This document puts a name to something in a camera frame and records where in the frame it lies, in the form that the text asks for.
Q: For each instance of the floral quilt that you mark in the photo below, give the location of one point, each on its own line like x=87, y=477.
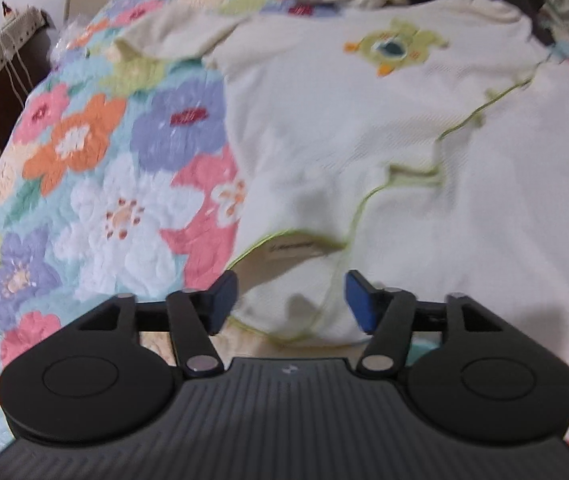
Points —
x=104, y=175

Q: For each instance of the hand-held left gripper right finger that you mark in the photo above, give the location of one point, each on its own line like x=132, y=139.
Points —
x=360, y=302

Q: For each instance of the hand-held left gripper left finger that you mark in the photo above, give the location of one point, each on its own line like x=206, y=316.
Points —
x=224, y=301

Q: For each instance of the cream garment with green trim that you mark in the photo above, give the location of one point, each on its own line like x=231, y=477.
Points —
x=339, y=135

